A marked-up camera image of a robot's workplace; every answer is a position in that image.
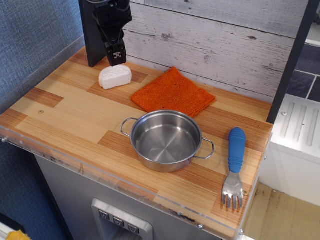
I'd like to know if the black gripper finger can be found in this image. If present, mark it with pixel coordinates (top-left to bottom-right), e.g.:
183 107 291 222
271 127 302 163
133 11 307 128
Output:
103 41 112 65
109 39 127 67

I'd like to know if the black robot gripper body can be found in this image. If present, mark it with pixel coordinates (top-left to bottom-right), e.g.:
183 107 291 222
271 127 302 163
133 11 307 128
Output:
91 0 132 43

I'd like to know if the stainless steel pot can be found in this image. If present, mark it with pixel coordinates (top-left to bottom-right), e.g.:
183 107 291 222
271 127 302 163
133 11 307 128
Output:
120 110 215 173

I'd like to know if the orange knitted cloth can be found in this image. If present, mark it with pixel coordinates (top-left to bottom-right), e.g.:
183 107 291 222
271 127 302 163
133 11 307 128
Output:
130 67 216 118

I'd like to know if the white cheese wedge toy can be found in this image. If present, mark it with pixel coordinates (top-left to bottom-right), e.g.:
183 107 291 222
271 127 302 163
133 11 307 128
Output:
98 65 132 90

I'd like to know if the clear acrylic table edge guard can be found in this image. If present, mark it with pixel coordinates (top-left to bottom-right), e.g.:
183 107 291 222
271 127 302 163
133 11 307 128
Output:
0 119 272 240

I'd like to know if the grey cabinet with dispenser panel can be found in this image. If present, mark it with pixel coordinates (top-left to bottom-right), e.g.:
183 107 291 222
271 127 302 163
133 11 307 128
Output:
35 156 217 240

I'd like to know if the yellow object at corner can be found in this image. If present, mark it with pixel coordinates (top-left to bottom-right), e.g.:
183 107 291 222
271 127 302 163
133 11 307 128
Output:
6 230 31 240

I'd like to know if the white toy sink unit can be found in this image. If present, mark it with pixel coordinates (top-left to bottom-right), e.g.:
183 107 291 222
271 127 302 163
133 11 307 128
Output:
259 94 320 206

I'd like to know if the dark grey left post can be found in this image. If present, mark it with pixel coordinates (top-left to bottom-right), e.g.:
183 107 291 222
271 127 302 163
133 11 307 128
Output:
78 0 106 67

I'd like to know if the dark grey post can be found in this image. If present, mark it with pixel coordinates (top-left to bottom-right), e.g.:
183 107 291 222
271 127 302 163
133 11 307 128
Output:
266 0 320 124
78 0 106 67

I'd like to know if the blue handled metal fork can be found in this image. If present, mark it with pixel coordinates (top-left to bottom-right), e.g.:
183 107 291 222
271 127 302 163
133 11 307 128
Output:
221 127 246 210

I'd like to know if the dark grey right post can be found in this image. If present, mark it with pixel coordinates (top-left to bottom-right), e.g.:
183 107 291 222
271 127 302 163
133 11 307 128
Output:
266 0 320 124

